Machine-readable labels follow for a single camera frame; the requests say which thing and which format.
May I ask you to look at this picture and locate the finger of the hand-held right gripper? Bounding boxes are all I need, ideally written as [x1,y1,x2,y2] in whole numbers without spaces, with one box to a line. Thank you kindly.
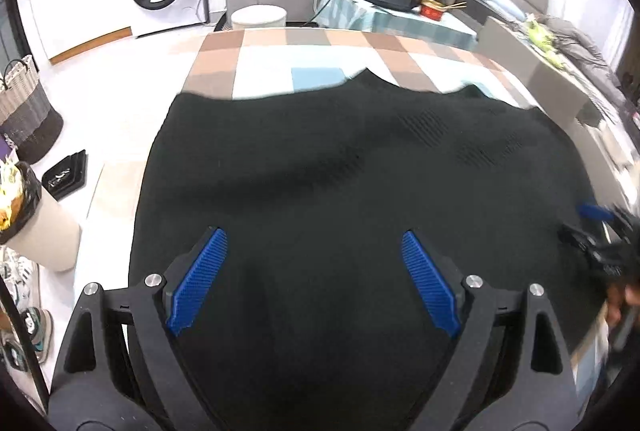
[557,223,606,262]
[577,205,616,221]

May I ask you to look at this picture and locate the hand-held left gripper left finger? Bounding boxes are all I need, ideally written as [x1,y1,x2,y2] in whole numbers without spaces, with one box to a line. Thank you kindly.
[50,226,228,417]

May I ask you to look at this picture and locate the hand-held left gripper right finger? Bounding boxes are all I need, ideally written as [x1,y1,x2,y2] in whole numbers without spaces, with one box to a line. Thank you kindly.
[402,230,576,417]

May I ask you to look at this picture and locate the black knit sweater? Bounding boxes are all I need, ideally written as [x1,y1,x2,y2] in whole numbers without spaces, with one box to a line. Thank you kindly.
[127,68,608,431]

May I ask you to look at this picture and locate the person's right hand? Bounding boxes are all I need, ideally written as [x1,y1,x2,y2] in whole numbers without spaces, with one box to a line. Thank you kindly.
[605,283,640,327]

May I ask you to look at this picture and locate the grey partition counter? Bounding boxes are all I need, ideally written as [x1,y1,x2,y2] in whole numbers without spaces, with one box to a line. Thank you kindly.
[477,16,640,212]

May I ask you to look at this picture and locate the cream trash bin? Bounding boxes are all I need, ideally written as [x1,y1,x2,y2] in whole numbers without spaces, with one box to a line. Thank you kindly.
[0,161,82,272]

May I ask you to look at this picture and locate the grey bedding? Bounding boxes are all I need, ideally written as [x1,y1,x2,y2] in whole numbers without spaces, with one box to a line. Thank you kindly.
[545,16,626,102]

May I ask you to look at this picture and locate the black floor tray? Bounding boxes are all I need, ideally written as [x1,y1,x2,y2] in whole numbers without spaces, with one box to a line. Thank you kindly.
[40,150,90,202]

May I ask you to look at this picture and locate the green white sneaker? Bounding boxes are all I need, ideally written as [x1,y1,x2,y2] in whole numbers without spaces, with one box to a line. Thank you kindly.
[0,306,53,372]

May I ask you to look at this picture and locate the green toy figure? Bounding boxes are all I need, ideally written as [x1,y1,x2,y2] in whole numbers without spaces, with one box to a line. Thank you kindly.
[522,16,563,66]

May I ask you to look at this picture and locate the black stand pole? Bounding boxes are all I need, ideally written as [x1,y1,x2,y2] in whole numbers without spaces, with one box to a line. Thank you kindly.
[0,291,53,417]

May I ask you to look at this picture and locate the woven laundry basket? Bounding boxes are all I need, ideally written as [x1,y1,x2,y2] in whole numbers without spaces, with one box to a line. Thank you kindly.
[0,55,65,164]

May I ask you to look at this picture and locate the plaid table blanket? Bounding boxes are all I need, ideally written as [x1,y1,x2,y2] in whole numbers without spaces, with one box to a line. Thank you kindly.
[87,28,608,412]

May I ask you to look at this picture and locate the teal checked tablecloth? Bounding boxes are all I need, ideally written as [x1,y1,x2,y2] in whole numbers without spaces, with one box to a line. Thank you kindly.
[314,0,478,52]

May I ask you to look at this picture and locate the white round stool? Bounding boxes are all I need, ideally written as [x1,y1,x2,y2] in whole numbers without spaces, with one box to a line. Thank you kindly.
[231,5,288,30]

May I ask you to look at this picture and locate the white lower kitchen cabinets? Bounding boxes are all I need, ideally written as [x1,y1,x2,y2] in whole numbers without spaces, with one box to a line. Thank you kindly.
[27,0,133,64]

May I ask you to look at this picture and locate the dark glass door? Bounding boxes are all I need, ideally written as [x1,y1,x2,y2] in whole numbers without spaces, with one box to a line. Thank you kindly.
[0,0,26,72]

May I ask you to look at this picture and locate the black power cable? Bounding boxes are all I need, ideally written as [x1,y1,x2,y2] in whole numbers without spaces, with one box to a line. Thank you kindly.
[300,0,361,26]

